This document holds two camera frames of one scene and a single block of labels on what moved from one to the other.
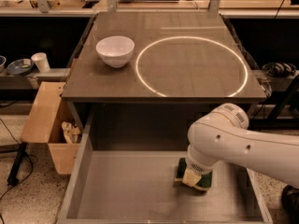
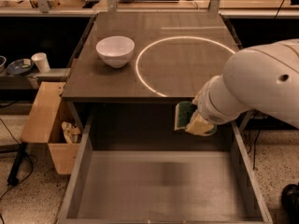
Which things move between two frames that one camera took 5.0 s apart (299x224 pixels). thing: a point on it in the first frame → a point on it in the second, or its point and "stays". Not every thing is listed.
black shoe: [290, 199] stays
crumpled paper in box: [72, 133] stays
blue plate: [20, 66] stays
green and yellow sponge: [206, 181] → [183, 112]
